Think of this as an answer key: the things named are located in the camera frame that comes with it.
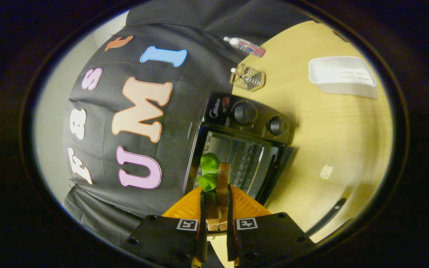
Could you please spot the black toaster oven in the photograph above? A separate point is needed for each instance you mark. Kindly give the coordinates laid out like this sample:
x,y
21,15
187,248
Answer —
x,y
222,111

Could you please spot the black backdrop cloth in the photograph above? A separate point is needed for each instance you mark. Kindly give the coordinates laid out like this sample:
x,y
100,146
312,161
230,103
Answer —
x,y
184,93

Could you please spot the white plastic tray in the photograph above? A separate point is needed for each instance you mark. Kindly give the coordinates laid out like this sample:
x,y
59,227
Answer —
x,y
343,76

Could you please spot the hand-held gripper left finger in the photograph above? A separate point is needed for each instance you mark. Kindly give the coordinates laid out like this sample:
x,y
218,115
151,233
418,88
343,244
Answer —
x,y
162,238

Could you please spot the toast sandwich with lettuce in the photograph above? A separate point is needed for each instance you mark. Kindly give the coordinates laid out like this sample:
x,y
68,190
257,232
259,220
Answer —
x,y
222,186

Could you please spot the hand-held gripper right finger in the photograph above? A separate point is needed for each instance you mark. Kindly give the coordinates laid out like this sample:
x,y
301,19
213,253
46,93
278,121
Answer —
x,y
270,234

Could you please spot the dark curved strip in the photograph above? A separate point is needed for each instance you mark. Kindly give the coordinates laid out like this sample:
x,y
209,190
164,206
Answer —
x,y
326,216

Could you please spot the pink and white spray bottle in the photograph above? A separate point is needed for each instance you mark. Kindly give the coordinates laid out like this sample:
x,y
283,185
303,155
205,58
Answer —
x,y
246,46

